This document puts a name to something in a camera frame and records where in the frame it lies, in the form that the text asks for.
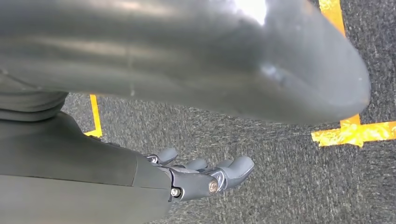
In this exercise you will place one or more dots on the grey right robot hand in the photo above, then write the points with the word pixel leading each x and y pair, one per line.
pixel 154 55

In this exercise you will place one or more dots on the yellow floor tape rectangle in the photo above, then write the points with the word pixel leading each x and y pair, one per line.
pixel 352 133

